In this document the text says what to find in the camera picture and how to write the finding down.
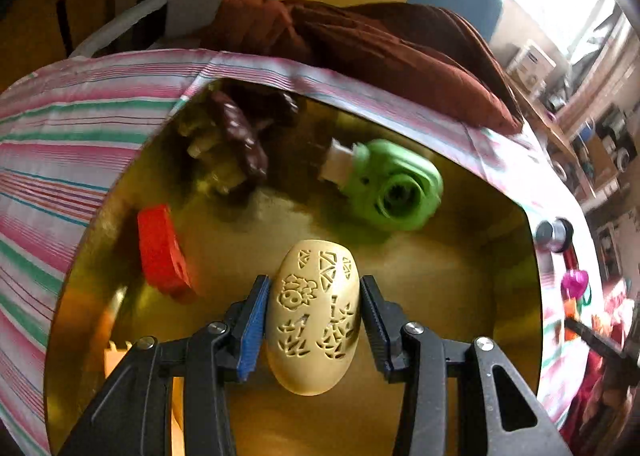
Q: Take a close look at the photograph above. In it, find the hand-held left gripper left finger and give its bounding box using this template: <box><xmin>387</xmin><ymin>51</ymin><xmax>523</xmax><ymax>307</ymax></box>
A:
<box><xmin>57</xmin><ymin>275</ymin><xmax>273</xmax><ymax>456</ymax></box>

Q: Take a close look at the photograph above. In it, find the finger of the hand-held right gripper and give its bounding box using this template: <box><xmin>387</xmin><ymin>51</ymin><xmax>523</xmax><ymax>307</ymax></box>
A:
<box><xmin>565</xmin><ymin>317</ymin><xmax>629</xmax><ymax>360</ymax></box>

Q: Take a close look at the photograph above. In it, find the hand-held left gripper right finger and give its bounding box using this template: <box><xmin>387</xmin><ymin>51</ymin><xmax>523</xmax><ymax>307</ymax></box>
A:
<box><xmin>359</xmin><ymin>275</ymin><xmax>574</xmax><ymax>456</ymax></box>

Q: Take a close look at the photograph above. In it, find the cream carved egg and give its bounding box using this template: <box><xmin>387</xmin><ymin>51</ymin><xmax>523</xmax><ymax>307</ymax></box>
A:
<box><xmin>265</xmin><ymin>239</ymin><xmax>362</xmax><ymax>397</ymax></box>

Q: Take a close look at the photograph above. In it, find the gold metal tin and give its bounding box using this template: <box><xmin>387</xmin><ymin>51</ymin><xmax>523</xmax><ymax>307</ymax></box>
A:
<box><xmin>42</xmin><ymin>76</ymin><xmax>544</xmax><ymax>456</ymax></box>

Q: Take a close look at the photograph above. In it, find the red toy block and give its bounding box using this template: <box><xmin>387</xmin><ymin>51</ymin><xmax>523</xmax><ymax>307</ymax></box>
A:
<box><xmin>137</xmin><ymin>203</ymin><xmax>194</xmax><ymax>298</ymax></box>

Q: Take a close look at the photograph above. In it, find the green toy camera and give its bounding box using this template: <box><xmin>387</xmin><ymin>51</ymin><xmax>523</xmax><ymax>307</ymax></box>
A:
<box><xmin>318</xmin><ymin>137</ymin><xmax>445</xmax><ymax>232</ymax></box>

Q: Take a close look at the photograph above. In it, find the brown toy figurine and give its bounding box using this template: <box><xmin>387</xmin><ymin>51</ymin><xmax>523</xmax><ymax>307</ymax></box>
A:
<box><xmin>185</xmin><ymin>90</ymin><xmax>301</xmax><ymax>195</ymax></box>

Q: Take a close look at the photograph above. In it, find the pink toy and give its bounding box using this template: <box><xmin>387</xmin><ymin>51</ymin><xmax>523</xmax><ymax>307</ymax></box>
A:
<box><xmin>561</xmin><ymin>269</ymin><xmax>591</xmax><ymax>298</ymax></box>

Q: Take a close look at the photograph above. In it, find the grey black cylinder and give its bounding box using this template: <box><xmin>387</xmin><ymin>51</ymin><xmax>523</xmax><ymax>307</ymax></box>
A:
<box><xmin>534</xmin><ymin>217</ymin><xmax>575</xmax><ymax>253</ymax></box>

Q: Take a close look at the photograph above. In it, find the wooden shelf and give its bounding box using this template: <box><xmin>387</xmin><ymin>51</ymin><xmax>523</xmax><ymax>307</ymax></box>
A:
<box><xmin>500</xmin><ymin>76</ymin><xmax>602</xmax><ymax>198</ymax></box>

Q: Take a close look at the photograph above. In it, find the striped bed sheet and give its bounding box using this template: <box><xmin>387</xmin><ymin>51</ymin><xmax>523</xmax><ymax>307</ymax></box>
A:
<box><xmin>0</xmin><ymin>49</ymin><xmax>617</xmax><ymax>456</ymax></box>

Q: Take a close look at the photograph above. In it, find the white box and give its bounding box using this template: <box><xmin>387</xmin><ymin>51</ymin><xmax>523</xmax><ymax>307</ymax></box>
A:
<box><xmin>510</xmin><ymin>44</ymin><xmax>557</xmax><ymax>88</ymax></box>

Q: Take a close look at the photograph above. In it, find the brown quilted blanket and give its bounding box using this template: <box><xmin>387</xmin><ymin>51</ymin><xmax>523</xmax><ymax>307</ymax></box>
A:
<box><xmin>200</xmin><ymin>0</ymin><xmax>524</xmax><ymax>137</ymax></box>

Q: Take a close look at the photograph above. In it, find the white tube frame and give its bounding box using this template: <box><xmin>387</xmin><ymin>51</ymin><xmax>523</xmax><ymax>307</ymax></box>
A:
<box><xmin>67</xmin><ymin>0</ymin><xmax>169</xmax><ymax>58</ymax></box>

